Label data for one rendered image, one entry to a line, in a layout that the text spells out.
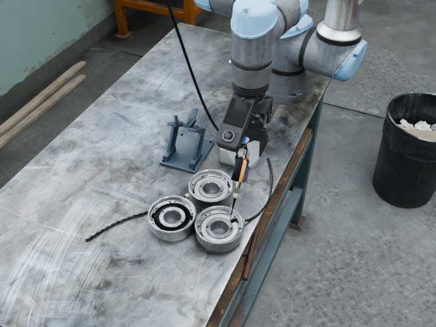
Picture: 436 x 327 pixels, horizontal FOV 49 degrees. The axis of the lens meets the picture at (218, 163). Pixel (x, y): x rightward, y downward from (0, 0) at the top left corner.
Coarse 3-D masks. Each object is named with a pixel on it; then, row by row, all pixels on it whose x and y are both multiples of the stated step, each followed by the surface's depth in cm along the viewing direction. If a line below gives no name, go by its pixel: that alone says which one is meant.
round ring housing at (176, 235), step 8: (160, 200) 108; (168, 200) 109; (176, 200) 109; (184, 200) 108; (152, 208) 107; (168, 208) 107; (176, 208) 107; (192, 208) 107; (160, 216) 106; (168, 216) 108; (176, 216) 108; (184, 216) 106; (152, 224) 102; (168, 224) 104; (176, 224) 104; (192, 224) 103; (152, 232) 104; (160, 232) 102; (168, 232) 101; (176, 232) 101; (184, 232) 102; (168, 240) 104; (176, 240) 104
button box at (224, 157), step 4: (248, 140) 122; (220, 148) 120; (240, 148) 120; (220, 152) 120; (224, 152) 119; (240, 152) 118; (248, 152) 119; (220, 156) 121; (224, 156) 120; (228, 156) 120; (240, 156) 118; (220, 160) 122; (224, 160) 121; (228, 160) 121; (228, 164) 122; (232, 164) 121
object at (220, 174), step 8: (192, 176) 113; (200, 176) 114; (208, 176) 115; (216, 176) 115; (224, 176) 114; (192, 184) 113; (200, 184) 113; (208, 184) 114; (216, 184) 113; (232, 184) 111; (192, 192) 112; (200, 192) 111; (232, 192) 110; (192, 200) 110; (200, 200) 108; (208, 200) 107; (216, 200) 107; (224, 200) 108; (200, 208) 111
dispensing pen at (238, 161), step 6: (246, 144) 102; (246, 150) 102; (246, 156) 102; (240, 162) 101; (234, 168) 101; (240, 168) 101; (234, 174) 101; (234, 180) 101; (240, 186) 103; (234, 192) 103; (234, 198) 104; (234, 204) 104
